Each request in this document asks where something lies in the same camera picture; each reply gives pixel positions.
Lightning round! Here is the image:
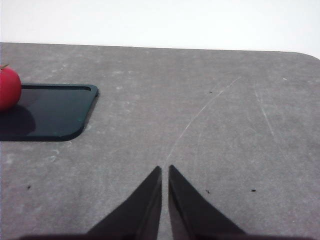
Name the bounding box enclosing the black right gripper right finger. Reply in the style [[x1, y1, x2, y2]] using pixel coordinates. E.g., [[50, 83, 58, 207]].
[[167, 164, 320, 240]]

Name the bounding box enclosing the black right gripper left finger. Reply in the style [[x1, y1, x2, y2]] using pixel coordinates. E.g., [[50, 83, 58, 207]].
[[19, 165, 163, 240]]

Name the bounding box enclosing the red tomato with green stem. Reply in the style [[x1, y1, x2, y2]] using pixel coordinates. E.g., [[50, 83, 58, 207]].
[[0, 63, 23, 112]]

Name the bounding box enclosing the black cutting board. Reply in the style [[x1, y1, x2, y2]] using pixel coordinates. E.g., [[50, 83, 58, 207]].
[[0, 84, 100, 143]]

